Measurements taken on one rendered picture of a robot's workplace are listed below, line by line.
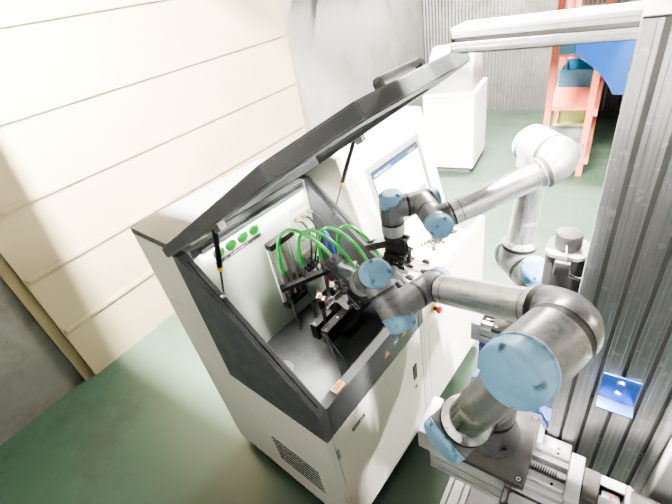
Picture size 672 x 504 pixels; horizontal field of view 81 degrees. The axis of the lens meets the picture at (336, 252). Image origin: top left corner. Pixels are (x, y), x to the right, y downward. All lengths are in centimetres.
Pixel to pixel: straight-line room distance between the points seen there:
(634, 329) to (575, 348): 37
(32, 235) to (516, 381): 293
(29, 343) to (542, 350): 318
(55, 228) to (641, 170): 306
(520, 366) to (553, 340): 7
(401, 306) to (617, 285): 45
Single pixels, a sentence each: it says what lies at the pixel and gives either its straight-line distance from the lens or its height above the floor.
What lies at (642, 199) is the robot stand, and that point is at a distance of 90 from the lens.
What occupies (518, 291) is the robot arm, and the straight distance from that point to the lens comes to 86.
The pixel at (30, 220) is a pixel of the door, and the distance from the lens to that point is 315.
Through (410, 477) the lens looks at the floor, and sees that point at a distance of 238.
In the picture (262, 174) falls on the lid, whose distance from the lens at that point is 78.
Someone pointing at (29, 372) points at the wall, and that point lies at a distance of 351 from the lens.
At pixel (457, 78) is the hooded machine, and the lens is 486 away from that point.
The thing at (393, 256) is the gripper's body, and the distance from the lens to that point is 134.
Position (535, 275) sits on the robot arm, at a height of 126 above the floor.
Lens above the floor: 214
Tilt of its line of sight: 34 degrees down
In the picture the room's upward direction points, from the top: 12 degrees counter-clockwise
